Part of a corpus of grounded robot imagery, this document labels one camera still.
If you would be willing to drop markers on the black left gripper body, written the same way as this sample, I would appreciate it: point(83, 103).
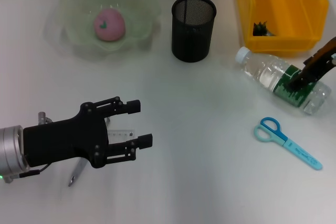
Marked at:
point(65, 140)

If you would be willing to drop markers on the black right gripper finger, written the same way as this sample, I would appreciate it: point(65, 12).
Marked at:
point(304, 78)
point(321, 54)

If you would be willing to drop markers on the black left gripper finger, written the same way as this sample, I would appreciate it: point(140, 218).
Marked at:
point(134, 106)
point(145, 140)

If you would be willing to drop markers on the clear green-label water bottle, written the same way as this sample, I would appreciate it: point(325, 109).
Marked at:
point(265, 72)

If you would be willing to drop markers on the green plastic wrapper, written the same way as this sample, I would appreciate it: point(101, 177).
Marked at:
point(261, 29)

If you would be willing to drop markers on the pink toy peach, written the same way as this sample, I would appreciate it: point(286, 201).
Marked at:
point(110, 26)

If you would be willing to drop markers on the transparent plastic ruler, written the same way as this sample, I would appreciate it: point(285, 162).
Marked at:
point(120, 133)

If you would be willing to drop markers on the grey white ballpoint pen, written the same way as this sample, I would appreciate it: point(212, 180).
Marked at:
point(77, 169)

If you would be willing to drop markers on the blue scissors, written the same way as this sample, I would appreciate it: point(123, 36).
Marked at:
point(288, 145)

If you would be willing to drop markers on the translucent green fruit bowl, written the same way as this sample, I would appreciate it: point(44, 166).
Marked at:
point(139, 16)

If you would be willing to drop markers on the black mesh pen holder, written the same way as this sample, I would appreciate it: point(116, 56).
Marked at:
point(193, 37)

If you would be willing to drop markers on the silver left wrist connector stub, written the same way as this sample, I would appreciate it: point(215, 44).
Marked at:
point(43, 117)

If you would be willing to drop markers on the yellow plastic bin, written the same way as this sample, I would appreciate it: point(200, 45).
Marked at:
point(283, 6)

